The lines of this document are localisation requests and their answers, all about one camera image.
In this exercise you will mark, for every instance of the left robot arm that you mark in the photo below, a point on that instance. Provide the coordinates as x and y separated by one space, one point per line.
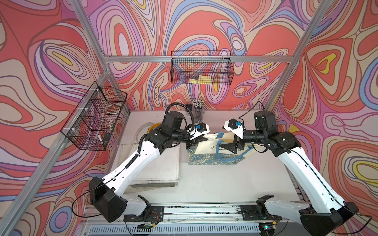
106 194

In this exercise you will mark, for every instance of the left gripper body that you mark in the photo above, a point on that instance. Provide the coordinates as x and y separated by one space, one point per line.
189 143

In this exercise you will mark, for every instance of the white yellow-handled bag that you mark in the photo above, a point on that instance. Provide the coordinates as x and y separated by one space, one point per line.
163 169

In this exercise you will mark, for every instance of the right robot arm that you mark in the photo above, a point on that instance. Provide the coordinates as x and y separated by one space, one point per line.
326 210

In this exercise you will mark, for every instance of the olive green canvas bag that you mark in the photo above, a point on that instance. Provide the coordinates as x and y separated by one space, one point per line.
146 185

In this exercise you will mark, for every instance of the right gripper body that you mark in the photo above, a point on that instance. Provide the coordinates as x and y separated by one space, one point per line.
238 141

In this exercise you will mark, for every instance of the yellow sticky notes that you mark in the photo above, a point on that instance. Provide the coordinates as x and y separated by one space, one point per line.
201 79

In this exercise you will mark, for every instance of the black wire basket left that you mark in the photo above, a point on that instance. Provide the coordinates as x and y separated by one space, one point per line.
95 117

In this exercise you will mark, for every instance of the aluminium frame crossbar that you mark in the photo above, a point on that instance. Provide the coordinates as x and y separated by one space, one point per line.
167 59

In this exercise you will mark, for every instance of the black wire basket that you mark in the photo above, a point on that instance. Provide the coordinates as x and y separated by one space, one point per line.
220 70
95 117

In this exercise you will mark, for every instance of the aluminium frame post right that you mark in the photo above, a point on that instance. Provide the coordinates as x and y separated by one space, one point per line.
308 33

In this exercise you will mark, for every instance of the black wire basket back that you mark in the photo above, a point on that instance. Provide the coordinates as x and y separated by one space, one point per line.
220 70

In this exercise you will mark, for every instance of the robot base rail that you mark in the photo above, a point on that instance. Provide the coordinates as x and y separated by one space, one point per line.
214 219

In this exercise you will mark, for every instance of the aluminium frame post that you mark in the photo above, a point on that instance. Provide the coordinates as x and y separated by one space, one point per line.
308 33
107 75

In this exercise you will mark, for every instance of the black cup of sticks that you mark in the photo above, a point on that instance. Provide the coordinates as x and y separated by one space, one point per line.
197 106

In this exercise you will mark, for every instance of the aluminium frame post left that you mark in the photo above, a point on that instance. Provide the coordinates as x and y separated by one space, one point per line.
107 75

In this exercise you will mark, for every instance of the cream blue-handled tote bag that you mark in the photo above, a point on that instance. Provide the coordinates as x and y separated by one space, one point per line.
210 152

